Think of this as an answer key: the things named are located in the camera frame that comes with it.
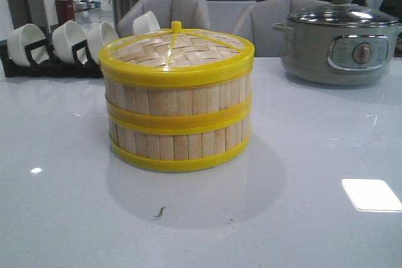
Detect left grey chair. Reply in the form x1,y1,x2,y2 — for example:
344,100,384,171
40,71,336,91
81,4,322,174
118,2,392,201
116,0,211,38

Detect red bin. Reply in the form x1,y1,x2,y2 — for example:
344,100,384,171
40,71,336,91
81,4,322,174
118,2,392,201
55,0,75,26

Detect bamboo steamer drawer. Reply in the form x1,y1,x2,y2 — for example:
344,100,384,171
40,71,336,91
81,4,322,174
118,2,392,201
106,74,252,134
109,114,251,172

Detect bamboo steamer lid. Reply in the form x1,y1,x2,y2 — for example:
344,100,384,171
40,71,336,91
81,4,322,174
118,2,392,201
99,21,255,88

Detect white bowl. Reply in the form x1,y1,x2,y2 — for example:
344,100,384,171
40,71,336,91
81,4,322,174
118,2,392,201
87,21,119,63
52,20,87,64
133,11,160,35
7,23,45,67

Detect grey electric cooking pot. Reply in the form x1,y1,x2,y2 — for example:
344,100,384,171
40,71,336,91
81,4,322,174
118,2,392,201
273,22,401,85

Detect black dish rack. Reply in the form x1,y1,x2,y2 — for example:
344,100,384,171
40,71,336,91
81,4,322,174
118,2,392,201
1,33,103,78

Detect glass pot lid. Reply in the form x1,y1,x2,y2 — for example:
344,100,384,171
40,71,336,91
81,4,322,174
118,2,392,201
288,0,398,28

